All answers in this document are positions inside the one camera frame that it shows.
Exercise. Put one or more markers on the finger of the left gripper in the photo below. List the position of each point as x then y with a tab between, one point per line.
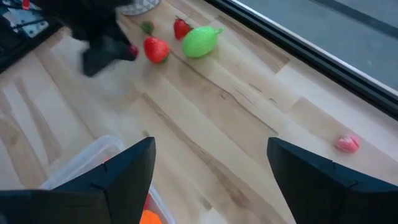
127	51
102	57

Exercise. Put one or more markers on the potted succulent, patterned pot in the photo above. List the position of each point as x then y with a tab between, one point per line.
138	7

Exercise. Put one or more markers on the small green leafy piece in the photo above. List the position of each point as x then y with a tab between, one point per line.
147	27

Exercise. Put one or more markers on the silver mounting bracket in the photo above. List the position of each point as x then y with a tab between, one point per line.
28	22

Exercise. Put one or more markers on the orange toy fruit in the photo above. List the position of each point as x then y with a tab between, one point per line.
150	218

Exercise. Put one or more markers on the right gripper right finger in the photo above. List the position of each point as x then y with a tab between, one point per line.
326	196

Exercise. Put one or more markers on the small pink toy fruit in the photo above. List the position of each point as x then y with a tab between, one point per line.
347	143

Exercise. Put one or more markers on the green toy lime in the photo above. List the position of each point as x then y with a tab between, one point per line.
201	41

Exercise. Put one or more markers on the clear plastic tupperware container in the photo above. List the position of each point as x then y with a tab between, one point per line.
87	158

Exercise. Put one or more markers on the red toy strawberry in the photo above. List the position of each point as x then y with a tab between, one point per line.
133	50
156	49
181	28

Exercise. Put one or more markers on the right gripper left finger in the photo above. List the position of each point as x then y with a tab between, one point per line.
93	199

